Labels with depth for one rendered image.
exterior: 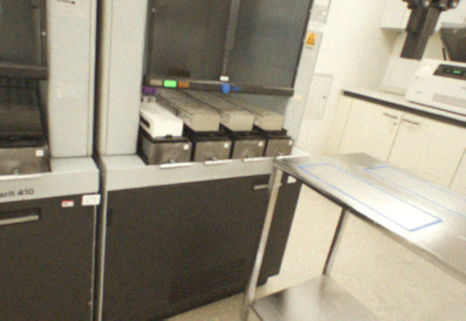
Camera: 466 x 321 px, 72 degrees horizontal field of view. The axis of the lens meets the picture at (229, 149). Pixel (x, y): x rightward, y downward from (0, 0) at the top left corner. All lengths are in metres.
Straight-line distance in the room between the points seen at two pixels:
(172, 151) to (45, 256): 0.46
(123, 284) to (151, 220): 0.25
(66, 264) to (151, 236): 0.26
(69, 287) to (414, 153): 2.60
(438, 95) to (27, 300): 2.79
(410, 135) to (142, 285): 2.41
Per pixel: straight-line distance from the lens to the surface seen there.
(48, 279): 1.13
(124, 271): 1.19
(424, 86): 3.00
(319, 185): 0.87
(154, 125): 1.01
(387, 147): 3.11
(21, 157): 0.93
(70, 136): 1.02
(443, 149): 2.92
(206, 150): 1.07
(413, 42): 0.56
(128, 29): 0.99
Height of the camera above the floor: 1.13
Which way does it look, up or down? 18 degrees down
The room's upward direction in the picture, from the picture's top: 10 degrees clockwise
